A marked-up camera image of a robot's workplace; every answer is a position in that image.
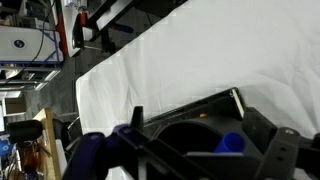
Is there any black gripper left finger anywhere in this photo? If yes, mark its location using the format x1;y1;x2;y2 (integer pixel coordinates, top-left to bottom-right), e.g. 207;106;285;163
112;105;201;180

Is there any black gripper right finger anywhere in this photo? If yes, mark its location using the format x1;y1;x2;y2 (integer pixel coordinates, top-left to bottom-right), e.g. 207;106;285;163
241;107;320;180

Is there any blue marker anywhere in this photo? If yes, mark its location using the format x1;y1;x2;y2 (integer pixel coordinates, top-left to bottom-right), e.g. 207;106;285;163
213;132;247;155

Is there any black mug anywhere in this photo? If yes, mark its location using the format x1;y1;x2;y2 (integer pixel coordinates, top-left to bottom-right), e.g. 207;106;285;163
155;114;265;158

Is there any black hardcover book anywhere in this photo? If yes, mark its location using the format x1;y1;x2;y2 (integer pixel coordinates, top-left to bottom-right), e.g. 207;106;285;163
143;87;248;135

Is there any cluttered wooden workbench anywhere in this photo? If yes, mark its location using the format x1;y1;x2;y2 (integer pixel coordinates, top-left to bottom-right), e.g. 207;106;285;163
0;107;68;180

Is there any white tablecloth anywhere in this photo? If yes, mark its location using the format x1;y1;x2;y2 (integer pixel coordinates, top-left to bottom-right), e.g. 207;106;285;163
75;0;320;180

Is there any black cup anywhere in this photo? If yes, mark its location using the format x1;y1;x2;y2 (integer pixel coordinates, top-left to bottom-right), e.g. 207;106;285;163
7;119;43;145

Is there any black clamp with orange grip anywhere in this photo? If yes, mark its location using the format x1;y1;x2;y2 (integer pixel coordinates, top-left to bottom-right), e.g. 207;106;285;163
71;0;135;55

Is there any red bar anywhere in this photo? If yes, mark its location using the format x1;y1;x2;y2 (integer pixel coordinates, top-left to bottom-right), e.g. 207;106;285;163
54;0;70;57

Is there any white device box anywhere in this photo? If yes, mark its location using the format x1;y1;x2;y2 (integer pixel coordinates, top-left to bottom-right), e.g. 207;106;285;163
0;24;65;65

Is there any grey metal base plate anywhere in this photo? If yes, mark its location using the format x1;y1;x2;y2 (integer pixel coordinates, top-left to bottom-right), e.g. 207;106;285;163
63;0;111;58

